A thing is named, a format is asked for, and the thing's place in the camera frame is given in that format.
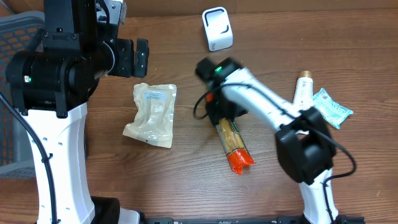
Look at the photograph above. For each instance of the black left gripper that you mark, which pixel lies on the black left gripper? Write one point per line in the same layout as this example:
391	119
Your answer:
125	57

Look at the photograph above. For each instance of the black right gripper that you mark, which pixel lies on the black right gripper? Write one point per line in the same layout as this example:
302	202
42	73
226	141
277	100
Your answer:
224	112

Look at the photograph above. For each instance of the orange noodle packet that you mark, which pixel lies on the orange noodle packet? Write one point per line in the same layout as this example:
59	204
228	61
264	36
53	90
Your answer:
234	147

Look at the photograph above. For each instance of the beige clear pouch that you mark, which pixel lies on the beige clear pouch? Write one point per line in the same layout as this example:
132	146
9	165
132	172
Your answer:
153	123

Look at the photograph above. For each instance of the white cream tube gold cap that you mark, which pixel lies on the white cream tube gold cap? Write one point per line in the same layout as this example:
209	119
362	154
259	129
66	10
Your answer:
303	97

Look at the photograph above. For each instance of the teal tissue packet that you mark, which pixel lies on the teal tissue packet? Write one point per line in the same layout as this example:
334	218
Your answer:
332	112

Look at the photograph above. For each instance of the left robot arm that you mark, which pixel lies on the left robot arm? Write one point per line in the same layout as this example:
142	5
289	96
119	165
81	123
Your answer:
71	202

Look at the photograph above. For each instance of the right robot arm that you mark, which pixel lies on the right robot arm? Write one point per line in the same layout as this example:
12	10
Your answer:
302	139

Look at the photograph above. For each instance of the white barcode scanner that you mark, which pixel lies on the white barcode scanner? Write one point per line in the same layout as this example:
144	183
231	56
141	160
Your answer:
217	28

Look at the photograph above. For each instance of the grey plastic shopping basket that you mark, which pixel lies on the grey plastic shopping basket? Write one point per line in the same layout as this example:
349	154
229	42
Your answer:
50	64

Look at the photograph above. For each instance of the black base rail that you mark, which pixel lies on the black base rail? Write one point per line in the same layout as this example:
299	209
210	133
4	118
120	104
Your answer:
279	220

